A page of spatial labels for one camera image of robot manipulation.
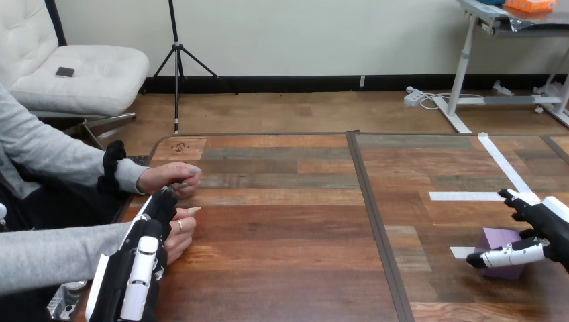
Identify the dark smartphone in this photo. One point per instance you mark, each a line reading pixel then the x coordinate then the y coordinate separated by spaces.
pixel 65 72

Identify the orange thing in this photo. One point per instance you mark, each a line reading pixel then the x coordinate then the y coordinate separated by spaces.
pixel 529 4

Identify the white power strip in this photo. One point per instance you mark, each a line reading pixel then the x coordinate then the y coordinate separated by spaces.
pixel 413 97

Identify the black scrunchie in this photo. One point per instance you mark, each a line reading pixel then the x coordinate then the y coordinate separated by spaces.
pixel 110 166

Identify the white cushioned chair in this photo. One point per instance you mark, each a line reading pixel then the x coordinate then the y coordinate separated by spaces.
pixel 89 75

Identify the person's body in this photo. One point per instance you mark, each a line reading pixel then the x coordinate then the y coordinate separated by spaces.
pixel 53 209

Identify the black tripod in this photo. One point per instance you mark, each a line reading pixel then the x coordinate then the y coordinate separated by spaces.
pixel 178 62

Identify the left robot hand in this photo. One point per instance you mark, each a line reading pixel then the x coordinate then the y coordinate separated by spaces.
pixel 143 262

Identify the purple block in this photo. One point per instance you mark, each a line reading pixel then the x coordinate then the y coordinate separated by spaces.
pixel 495 239

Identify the person's forearm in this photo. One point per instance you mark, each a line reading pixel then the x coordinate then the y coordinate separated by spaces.
pixel 53 151
pixel 53 255

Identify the person's hand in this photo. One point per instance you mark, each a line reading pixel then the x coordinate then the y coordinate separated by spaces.
pixel 166 176
pixel 180 238

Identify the white desk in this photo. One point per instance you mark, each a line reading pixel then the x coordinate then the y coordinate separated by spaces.
pixel 462 66

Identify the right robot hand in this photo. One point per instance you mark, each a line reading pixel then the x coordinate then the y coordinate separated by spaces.
pixel 544 220

